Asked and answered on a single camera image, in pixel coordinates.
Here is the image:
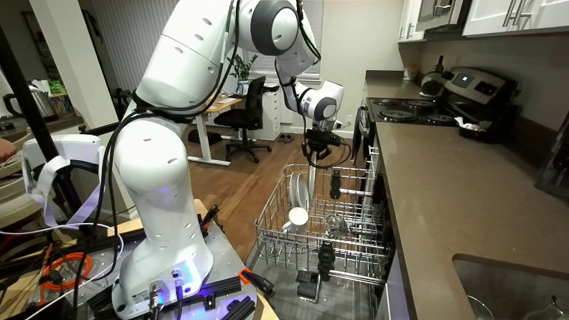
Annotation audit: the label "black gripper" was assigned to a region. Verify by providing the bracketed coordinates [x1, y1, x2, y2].
[304, 127, 334, 167]

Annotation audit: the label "grey dishwasher door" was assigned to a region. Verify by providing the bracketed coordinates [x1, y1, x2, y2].
[245, 242, 387, 320]

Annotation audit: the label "black rack clip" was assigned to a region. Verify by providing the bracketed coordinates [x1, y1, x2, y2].
[295, 269, 321, 303]
[329, 167, 345, 201]
[316, 239, 337, 281]

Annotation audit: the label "white drawer cabinet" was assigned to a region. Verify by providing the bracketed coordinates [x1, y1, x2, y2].
[259, 87, 305, 143]

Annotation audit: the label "white mug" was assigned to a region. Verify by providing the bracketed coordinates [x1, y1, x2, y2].
[281, 205, 311, 235]

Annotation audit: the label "clear glass cup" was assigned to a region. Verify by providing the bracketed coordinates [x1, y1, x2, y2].
[323, 212, 352, 237]

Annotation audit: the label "black office chair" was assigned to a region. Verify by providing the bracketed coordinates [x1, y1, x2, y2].
[213, 75, 273, 166]

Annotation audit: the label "black kitchen stove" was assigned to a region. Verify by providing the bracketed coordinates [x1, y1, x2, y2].
[352, 66, 517, 169]

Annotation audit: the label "wooden desk white legs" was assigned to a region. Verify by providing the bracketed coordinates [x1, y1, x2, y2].
[186, 93, 245, 169]

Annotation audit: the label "green potted plant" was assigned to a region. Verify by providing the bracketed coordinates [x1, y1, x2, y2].
[229, 54, 254, 82]

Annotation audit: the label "dark kettle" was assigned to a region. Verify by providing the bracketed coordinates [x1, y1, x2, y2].
[417, 54, 455, 100]

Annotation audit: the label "orange black screwdriver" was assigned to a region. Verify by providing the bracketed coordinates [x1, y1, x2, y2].
[238, 267, 275, 297]

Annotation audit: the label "white crumpled cloth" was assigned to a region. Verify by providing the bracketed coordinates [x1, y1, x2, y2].
[451, 114, 494, 134]

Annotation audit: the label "black pan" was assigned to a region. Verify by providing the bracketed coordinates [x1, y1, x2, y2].
[458, 121, 506, 144]

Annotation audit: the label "black clamp bar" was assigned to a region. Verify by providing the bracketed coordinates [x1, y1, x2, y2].
[176, 276, 243, 306]

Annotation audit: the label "clear drinking glass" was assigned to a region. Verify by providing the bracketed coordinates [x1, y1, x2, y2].
[522, 295, 569, 320]
[465, 294, 497, 320]

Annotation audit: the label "steel kitchen sink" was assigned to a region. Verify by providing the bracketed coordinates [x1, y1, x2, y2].
[451, 255, 569, 320]

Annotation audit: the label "white plastic box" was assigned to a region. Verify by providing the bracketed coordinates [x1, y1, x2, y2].
[23, 134, 106, 175]

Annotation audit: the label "black slanted stand pole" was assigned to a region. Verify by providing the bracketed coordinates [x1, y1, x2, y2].
[0, 25, 81, 215]

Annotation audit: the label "reddish brown cushion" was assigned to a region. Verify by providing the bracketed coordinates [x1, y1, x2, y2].
[0, 137, 19, 166]

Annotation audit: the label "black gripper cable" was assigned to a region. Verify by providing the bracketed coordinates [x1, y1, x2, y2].
[291, 0, 352, 171]

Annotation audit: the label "metal wire dishwasher rack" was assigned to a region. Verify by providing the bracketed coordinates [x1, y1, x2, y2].
[254, 162, 396, 288]

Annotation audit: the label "narrow white wall cabinet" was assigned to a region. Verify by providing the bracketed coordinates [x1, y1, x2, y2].
[396, 0, 426, 43]

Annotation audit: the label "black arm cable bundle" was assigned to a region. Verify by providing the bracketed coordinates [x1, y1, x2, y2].
[69, 0, 245, 320]

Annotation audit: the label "white fabric strap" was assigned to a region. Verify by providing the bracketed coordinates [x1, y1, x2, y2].
[23, 153, 110, 233]

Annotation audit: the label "orange cable coil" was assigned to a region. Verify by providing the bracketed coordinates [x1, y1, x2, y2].
[39, 251, 96, 294]

